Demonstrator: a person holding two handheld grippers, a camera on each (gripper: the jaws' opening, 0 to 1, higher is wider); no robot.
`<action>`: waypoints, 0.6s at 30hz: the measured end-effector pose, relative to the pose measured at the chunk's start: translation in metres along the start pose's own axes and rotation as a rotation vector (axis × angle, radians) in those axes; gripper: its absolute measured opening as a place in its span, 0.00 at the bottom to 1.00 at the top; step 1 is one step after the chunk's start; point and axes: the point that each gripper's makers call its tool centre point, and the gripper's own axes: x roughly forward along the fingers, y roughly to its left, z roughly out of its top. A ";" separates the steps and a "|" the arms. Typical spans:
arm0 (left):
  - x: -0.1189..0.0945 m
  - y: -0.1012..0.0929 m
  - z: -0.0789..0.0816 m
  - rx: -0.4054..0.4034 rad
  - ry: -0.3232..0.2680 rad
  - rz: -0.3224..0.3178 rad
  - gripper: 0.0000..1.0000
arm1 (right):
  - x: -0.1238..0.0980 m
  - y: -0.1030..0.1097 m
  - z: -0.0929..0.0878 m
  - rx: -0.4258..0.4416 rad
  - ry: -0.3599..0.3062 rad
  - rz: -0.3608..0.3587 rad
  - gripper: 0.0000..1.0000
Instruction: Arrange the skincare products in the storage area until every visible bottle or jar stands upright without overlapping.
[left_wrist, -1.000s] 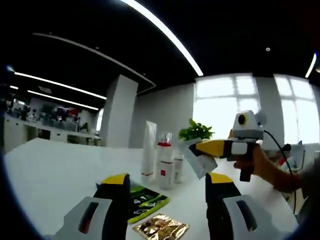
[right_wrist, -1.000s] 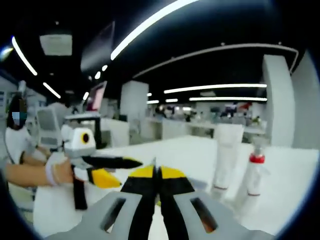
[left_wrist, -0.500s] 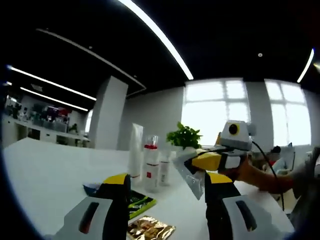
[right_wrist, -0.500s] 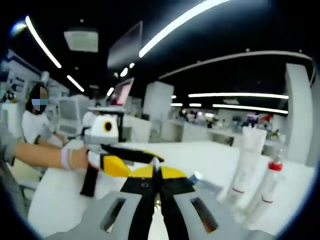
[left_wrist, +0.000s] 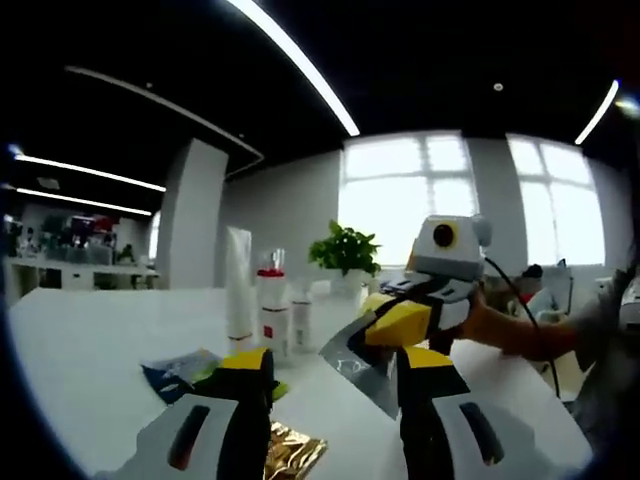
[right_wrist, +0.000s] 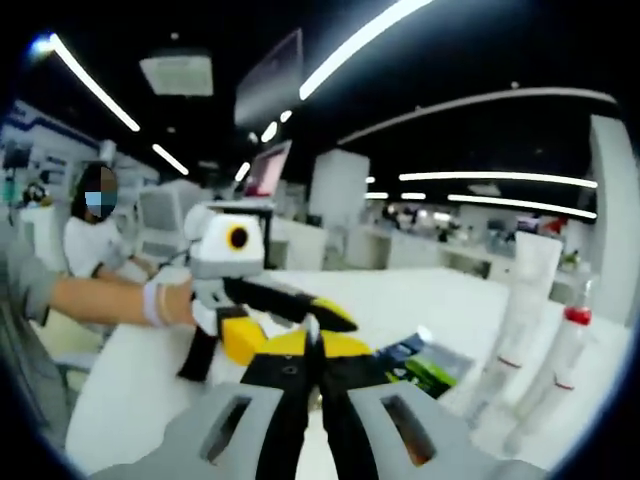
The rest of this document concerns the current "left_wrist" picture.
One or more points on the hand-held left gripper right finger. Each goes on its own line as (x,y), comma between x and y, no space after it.
(525,450)

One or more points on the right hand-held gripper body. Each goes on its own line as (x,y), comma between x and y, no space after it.
(450,260)

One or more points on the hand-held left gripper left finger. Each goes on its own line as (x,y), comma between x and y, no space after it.
(220,440)

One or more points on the silver skincare sachet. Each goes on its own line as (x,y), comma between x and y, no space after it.
(360,375)

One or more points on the green skincare sachet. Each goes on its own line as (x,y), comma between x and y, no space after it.
(207,375)

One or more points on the gold skincare sachet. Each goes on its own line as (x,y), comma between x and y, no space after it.
(292,450)

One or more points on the blue skincare sachet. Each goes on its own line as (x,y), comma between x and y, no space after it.
(175,372)

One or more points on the red-capped skincare bottle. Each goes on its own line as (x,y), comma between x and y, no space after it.
(272,310)

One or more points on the white skincare tube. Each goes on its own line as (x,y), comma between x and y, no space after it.
(239,290)

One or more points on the person's right hand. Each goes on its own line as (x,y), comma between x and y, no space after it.
(482,325)

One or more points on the green plant in white pot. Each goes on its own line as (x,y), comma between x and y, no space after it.
(345,250)

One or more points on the person's grey shirt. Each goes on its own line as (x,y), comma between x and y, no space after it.
(605,375)

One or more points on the grey chest-worn device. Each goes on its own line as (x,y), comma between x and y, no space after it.
(631,305)

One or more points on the row of white office desks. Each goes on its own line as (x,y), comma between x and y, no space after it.
(75,275)

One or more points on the long curved ceiling light strip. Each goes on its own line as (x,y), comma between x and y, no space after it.
(310,75)

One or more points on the straight ceiling light strip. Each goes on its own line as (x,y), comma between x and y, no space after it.
(90,172)
(85,201)

